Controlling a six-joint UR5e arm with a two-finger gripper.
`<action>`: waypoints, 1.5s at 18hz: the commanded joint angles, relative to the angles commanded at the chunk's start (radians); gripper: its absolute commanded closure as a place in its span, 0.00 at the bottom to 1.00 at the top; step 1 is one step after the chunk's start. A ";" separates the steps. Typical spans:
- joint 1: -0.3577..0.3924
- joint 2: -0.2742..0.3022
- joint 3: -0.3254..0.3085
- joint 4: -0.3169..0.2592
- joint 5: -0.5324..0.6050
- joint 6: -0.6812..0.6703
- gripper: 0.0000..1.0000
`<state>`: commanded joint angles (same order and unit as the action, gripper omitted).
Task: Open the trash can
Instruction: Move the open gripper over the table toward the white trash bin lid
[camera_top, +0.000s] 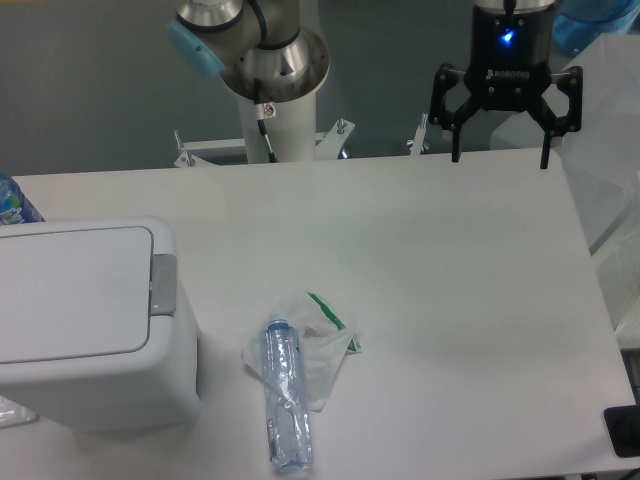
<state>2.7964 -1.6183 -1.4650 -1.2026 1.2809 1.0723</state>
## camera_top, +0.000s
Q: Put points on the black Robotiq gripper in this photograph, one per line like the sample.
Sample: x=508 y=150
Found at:
x=508 y=70

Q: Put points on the white push-button trash can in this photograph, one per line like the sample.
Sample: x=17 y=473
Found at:
x=97 y=332

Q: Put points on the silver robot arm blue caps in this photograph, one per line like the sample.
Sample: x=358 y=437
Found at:
x=275 y=66

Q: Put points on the blue plastic water jug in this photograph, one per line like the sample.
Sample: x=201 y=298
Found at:
x=579 y=23

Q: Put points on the white green plastic bag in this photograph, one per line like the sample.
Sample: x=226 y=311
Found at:
x=327 y=333

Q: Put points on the black device at table edge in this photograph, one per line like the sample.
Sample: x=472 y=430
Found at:
x=623 y=427

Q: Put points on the crushed clear plastic bottle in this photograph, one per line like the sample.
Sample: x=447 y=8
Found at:
x=287 y=414

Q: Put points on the blue labelled water bottle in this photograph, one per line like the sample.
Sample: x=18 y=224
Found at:
x=16 y=208

